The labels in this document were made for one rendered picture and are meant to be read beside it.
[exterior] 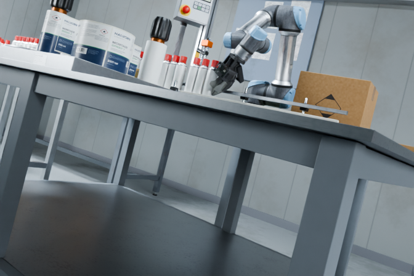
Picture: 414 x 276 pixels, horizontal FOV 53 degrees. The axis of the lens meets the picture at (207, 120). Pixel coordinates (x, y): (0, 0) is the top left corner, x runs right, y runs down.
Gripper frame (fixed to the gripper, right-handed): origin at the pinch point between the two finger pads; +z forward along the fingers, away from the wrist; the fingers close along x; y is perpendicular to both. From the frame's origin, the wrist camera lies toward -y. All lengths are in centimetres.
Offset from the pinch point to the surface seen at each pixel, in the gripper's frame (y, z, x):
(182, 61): 2.0, 0.3, -25.3
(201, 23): -9.5, -17.7, -40.6
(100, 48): 65, 0, -2
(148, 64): 32.2, 3.3, -12.4
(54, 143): -15, 111, -89
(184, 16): -1.4, -15.4, -45.4
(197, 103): 85, -20, 59
